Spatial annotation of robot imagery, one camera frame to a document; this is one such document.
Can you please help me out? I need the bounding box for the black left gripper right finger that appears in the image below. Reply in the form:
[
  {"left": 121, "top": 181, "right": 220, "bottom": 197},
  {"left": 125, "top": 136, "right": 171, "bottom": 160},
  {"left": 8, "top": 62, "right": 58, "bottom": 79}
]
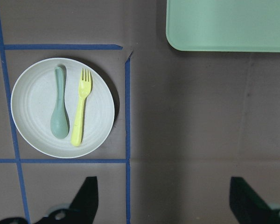
[{"left": 229, "top": 176, "right": 280, "bottom": 224}]

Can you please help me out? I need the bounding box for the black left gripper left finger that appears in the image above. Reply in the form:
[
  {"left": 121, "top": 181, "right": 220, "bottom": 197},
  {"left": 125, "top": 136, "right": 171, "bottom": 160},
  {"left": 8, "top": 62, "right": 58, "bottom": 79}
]
[{"left": 0, "top": 176, "right": 100, "bottom": 224}]

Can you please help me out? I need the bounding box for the white round plate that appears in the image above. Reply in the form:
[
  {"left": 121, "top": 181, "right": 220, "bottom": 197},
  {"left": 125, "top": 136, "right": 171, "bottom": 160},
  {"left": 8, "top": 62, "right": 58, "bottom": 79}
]
[{"left": 11, "top": 58, "right": 115, "bottom": 158}]

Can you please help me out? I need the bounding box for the yellow plastic fork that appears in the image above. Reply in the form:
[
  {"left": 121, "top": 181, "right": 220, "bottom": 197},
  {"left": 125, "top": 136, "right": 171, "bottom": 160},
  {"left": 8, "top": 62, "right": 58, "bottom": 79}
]
[{"left": 71, "top": 69, "right": 92, "bottom": 147}]

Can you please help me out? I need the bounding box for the green plastic spoon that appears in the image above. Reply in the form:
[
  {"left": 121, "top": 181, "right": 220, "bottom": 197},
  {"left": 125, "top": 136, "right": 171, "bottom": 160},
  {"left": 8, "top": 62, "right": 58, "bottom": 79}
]
[{"left": 50, "top": 66, "right": 69, "bottom": 139}]

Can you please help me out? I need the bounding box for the light green tray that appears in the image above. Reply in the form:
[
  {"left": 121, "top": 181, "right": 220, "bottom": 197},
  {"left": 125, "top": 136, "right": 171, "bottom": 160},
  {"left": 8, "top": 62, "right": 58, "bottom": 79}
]
[{"left": 166, "top": 0, "right": 280, "bottom": 52}]

